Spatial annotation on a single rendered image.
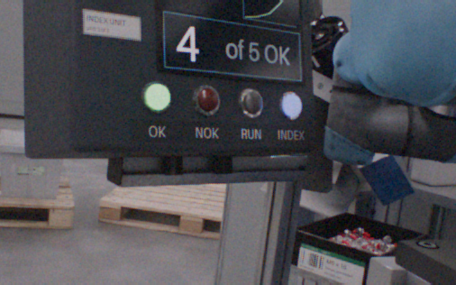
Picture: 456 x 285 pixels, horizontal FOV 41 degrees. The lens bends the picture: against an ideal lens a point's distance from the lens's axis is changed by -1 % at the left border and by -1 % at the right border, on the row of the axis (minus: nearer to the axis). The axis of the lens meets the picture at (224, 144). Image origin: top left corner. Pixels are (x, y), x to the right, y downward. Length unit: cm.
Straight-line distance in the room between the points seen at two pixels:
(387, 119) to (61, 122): 53
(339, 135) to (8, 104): 753
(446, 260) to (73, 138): 28
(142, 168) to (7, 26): 769
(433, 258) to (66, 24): 32
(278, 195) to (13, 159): 323
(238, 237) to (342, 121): 193
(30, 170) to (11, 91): 445
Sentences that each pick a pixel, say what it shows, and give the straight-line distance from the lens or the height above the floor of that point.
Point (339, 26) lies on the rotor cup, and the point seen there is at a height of 124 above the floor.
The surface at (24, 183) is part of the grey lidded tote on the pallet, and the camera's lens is 390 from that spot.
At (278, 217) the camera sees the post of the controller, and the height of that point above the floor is 98.
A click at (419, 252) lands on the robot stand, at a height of 104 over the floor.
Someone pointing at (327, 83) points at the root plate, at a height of 112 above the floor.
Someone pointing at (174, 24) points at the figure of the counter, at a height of 118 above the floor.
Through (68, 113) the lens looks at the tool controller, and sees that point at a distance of 48.
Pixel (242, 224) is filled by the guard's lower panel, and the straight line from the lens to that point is 275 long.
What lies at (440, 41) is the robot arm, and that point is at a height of 118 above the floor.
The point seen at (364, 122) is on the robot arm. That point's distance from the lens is 89.
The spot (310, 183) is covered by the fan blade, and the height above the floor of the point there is 93.
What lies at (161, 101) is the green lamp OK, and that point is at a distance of 50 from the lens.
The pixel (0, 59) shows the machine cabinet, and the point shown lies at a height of 73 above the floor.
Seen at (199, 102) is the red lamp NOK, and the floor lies 111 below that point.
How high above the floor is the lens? 116
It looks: 8 degrees down
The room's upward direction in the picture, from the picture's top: 7 degrees clockwise
